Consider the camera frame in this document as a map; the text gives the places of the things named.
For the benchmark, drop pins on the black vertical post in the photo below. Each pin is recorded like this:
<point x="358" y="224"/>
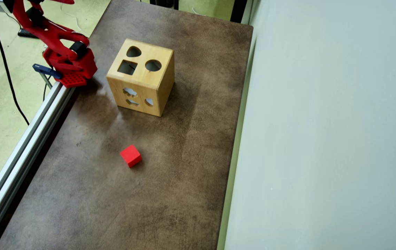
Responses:
<point x="238" y="10"/>

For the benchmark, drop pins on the red robot arm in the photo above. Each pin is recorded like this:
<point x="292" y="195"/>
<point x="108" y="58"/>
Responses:
<point x="64" y="64"/>

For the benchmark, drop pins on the black furniture base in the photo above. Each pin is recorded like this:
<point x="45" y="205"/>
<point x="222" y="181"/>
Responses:
<point x="164" y="3"/>

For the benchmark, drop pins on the red cube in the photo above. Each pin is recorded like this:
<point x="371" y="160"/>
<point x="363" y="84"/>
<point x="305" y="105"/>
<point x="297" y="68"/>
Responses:
<point x="130" y="155"/>

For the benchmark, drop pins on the blue clamp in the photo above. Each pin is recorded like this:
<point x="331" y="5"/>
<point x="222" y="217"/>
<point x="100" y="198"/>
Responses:
<point x="47" y="70"/>

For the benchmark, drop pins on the wooden shape sorter box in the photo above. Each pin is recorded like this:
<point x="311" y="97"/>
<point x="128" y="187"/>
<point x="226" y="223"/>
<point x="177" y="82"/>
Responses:
<point x="142" y="80"/>

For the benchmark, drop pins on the black power adapter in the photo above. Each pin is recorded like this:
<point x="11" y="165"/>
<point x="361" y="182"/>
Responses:
<point x="24" y="33"/>

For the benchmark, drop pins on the aluminium profile rail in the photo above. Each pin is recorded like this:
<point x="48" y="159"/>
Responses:
<point x="17" y="156"/>

